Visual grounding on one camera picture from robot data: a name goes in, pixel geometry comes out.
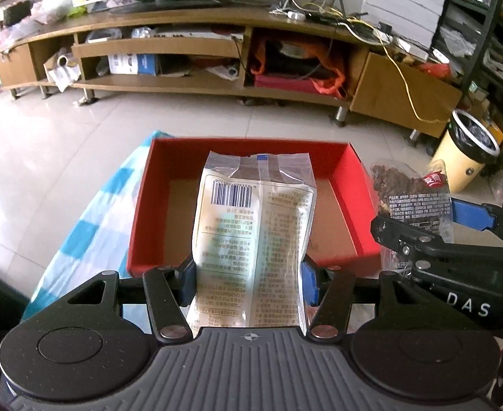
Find black router with antennas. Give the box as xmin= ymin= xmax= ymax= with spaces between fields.
xmin=277 ymin=0 xmax=368 ymax=24

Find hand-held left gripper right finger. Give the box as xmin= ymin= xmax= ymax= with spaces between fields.
xmin=301 ymin=260 xmax=432 ymax=340

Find clear barcode snack packet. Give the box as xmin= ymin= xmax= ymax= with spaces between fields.
xmin=187 ymin=150 xmax=318 ymax=340

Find blue white checked cloth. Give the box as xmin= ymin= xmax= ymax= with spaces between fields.
xmin=22 ymin=130 xmax=179 ymax=322

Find yellow cable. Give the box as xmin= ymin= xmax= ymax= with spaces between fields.
xmin=303 ymin=2 xmax=447 ymax=123

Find white plastic bags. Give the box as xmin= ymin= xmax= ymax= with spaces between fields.
xmin=29 ymin=0 xmax=73 ymax=25

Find yellow trash bin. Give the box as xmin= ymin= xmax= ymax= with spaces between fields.
xmin=430 ymin=109 xmax=501 ymax=194

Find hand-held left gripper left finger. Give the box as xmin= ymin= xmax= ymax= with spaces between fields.
xmin=65 ymin=254 xmax=197 ymax=347

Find red cardboard box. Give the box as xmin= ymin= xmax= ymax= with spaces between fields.
xmin=127 ymin=137 xmax=382 ymax=279

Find orange plastic bag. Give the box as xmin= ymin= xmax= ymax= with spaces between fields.
xmin=250 ymin=36 xmax=348 ymax=96

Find blue white carton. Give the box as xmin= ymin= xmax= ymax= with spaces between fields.
xmin=108 ymin=53 xmax=161 ymax=76

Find white power strip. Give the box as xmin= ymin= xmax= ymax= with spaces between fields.
xmin=271 ymin=9 xmax=307 ymax=21

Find black metal shelf rack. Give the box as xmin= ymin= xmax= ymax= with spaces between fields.
xmin=431 ymin=0 xmax=503 ymax=174

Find white paper bag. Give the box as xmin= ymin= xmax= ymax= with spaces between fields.
xmin=43 ymin=50 xmax=81 ymax=91

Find wooden tv stand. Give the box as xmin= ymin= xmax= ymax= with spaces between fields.
xmin=0 ymin=6 xmax=464 ymax=138

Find red plastic bag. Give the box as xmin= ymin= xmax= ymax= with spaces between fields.
xmin=418 ymin=62 xmax=451 ymax=80

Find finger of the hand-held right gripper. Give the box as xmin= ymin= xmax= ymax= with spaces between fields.
xmin=449 ymin=198 xmax=503 ymax=249
xmin=371 ymin=213 xmax=503 ymax=272

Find clear brown snack packet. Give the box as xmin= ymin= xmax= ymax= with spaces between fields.
xmin=370 ymin=159 xmax=454 ymax=272

